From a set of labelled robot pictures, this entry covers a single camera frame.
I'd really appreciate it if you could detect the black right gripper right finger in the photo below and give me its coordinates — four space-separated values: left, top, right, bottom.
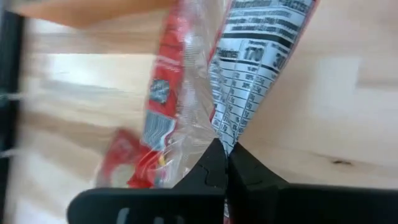
228 142 398 224

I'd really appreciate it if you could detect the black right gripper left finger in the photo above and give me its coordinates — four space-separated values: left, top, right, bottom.
67 138 229 224

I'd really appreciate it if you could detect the red popcorn bag clear wrap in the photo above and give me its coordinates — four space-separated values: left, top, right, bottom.
127 0 321 189
95 129 147 189

